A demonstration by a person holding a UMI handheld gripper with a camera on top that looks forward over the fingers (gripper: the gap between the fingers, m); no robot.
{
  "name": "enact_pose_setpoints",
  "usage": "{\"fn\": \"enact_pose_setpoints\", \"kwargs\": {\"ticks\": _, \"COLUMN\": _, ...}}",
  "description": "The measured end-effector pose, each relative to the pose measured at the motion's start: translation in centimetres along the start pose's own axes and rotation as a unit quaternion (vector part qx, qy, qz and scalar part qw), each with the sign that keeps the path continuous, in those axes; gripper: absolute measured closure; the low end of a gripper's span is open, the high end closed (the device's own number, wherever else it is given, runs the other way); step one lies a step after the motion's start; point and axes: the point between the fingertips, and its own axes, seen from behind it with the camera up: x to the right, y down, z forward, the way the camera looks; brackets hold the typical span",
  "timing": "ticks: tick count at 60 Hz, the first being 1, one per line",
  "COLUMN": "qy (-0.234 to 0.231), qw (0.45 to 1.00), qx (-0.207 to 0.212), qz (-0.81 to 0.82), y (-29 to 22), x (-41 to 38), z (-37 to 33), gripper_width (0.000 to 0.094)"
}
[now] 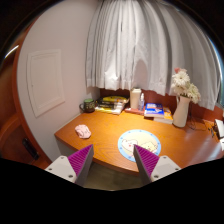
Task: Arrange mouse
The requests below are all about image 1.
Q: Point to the cream tumbler with lid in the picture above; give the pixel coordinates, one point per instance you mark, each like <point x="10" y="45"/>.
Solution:
<point x="135" y="98"/>

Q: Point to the orange book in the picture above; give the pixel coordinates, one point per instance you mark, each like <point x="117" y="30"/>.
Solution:
<point x="167" y="116"/>

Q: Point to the white pleated curtain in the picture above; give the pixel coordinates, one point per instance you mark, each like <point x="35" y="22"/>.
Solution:
<point x="133" y="43"/>

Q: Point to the white flat device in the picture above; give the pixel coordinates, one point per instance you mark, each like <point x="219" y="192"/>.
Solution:
<point x="220" y="128"/>

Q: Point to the dark mug with green inside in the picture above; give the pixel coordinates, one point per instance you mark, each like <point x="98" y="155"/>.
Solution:
<point x="89" y="106"/>

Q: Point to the red-brown book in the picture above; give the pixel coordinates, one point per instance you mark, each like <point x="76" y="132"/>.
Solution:
<point x="133" y="111"/>

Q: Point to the thick black book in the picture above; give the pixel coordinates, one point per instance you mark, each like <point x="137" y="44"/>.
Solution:
<point x="105" y="105"/>

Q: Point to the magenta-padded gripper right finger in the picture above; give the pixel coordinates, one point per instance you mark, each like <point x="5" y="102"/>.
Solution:
<point x="163" y="166"/>

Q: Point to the brown wooden door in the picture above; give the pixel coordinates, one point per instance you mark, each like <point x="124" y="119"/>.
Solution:
<point x="13" y="133"/>

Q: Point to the blue book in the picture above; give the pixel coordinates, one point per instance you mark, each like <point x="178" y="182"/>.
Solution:
<point x="154" y="110"/>

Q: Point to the round cartoon-print mouse pad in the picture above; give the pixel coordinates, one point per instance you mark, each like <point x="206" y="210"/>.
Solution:
<point x="140" y="135"/>

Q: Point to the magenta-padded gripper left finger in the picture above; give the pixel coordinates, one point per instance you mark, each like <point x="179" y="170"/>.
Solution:
<point x="63" y="166"/>

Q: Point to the white wall panel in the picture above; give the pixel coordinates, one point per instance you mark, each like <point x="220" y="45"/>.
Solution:
<point x="45" y="81"/>

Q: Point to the pink computer mouse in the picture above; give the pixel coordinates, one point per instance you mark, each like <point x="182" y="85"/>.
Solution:
<point x="83" y="131"/>

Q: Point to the thin black book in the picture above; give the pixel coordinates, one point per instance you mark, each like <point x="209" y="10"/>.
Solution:
<point x="105" y="102"/>

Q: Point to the white and yellow book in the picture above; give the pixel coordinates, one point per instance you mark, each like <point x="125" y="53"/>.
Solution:
<point x="109" y="110"/>

